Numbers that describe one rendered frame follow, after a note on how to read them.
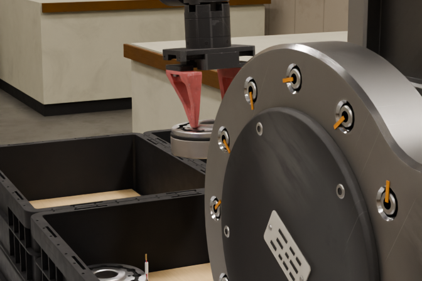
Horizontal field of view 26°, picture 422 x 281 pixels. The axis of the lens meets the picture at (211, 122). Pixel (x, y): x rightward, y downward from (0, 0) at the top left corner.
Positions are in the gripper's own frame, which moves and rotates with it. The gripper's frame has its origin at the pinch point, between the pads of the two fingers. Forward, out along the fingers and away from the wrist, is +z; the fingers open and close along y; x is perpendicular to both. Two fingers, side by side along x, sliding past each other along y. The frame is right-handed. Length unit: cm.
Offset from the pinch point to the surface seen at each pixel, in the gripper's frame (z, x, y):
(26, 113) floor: 63, -544, -114
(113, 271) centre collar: 18.2, -2.5, 13.4
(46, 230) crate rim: 11.6, -2.5, 21.6
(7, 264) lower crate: 21.6, -25.1, 21.6
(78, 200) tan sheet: 18.4, -45.8, 4.1
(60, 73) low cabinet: 34, -521, -135
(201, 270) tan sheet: 21.6, -6.8, -0.6
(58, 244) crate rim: 12.1, 2.9, 21.8
